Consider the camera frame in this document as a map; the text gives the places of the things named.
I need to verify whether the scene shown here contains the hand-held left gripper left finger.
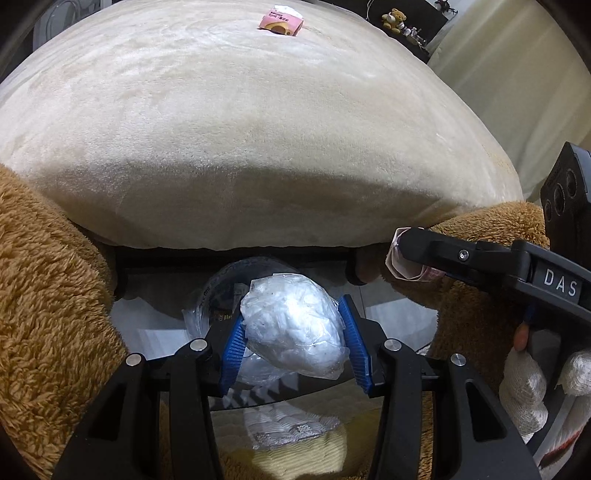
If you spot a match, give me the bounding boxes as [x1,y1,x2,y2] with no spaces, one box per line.
[53,295,245,480]

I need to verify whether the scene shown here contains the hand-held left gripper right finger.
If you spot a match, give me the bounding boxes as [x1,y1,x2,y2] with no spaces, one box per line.
[339,294,541,480]

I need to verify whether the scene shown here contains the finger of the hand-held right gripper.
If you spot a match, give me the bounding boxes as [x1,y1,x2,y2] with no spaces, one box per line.
[398,227,539,291]

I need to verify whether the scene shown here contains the pink paper packet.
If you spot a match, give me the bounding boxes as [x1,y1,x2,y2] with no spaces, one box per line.
[385,227,446,281]

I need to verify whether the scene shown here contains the white tissue ball plastic bag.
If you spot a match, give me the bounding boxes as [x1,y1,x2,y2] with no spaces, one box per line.
[239,273,352,380]

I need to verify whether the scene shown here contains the person's right hand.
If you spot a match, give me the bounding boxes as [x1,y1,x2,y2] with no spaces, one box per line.
[499,320,591,441]

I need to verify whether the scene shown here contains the person's right leg brown plush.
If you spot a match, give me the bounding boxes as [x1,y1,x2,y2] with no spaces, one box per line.
[355,200,552,370]

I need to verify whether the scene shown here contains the person's leg brown plush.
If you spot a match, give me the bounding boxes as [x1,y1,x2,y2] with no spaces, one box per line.
[0,164,130,480]
[355,200,552,370]

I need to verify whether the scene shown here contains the silver foil wrapper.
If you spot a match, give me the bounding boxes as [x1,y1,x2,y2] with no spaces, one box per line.
[244,406,342,450]

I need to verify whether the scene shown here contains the pale yellow quilted cloth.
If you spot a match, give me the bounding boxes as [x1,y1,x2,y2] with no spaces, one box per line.
[252,425,352,480]

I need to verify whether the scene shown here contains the beige curtain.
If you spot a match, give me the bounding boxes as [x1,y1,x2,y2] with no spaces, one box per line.
[427,0,591,208]

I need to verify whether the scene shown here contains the person's left leg brown plush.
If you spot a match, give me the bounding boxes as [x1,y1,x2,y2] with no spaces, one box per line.
[0,164,130,480]

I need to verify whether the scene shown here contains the small bottles cluster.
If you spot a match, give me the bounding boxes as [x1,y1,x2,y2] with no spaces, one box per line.
[402,25,432,49]

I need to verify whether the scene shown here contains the brown teddy bear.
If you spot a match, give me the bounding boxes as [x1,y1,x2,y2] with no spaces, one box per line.
[381,8,408,34]

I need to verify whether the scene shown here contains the black headboard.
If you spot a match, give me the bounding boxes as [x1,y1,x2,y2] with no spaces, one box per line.
[330,0,451,63]

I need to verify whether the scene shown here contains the pink carton box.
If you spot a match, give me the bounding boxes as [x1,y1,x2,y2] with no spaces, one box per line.
[257,7,305,38]

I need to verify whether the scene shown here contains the black bed frame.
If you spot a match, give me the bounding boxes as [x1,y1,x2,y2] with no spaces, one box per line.
[113,247,365,289]

